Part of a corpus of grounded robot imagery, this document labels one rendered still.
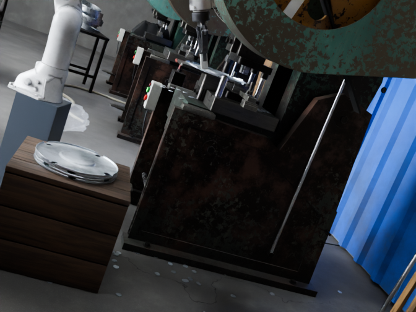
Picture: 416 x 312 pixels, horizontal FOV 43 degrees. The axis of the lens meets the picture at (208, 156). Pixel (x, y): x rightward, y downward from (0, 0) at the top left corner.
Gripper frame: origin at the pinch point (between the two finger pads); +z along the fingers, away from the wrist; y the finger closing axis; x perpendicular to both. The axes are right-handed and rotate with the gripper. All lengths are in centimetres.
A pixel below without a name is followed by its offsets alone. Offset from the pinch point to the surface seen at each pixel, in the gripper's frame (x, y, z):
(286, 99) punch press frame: 33.7, 6.8, 19.2
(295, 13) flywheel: 29.5, 30.0, -18.6
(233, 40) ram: 14.8, -5.6, -6.7
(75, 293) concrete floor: -61, 63, 62
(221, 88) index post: 4.6, 9.1, 10.4
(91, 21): -44, -299, 1
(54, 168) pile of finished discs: -62, 52, 21
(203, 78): 0.5, -6.6, 8.8
